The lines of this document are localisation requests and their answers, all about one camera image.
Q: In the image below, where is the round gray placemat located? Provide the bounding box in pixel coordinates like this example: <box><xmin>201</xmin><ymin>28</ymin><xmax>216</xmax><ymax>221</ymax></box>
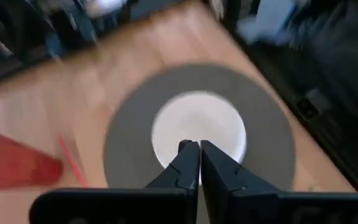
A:
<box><xmin>103</xmin><ymin>63</ymin><xmax>296</xmax><ymax>191</ymax></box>

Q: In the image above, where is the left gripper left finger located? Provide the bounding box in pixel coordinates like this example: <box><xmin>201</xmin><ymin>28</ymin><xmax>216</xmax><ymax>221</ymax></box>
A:
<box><xmin>29</xmin><ymin>139</ymin><xmax>201</xmax><ymax>224</ymax></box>

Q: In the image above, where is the red plastic utensil container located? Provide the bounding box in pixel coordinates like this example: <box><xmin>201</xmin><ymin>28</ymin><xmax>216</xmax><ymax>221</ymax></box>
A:
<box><xmin>0</xmin><ymin>126</ymin><xmax>64</xmax><ymax>191</ymax></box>

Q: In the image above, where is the black table edge frame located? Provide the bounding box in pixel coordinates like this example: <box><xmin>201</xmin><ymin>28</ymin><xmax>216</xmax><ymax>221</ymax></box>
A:
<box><xmin>228</xmin><ymin>30</ymin><xmax>358</xmax><ymax>194</ymax></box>

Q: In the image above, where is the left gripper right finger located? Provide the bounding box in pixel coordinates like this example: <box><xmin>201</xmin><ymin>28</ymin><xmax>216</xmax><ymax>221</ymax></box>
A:
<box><xmin>200</xmin><ymin>139</ymin><xmax>358</xmax><ymax>224</ymax></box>

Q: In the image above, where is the thin red stick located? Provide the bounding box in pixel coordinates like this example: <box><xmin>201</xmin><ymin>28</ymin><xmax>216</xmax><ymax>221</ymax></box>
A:
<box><xmin>57</xmin><ymin>135</ymin><xmax>88</xmax><ymax>187</ymax></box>

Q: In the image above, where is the white round plate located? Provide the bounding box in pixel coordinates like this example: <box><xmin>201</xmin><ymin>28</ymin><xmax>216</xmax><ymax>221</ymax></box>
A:
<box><xmin>150</xmin><ymin>90</ymin><xmax>247</xmax><ymax>184</ymax></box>

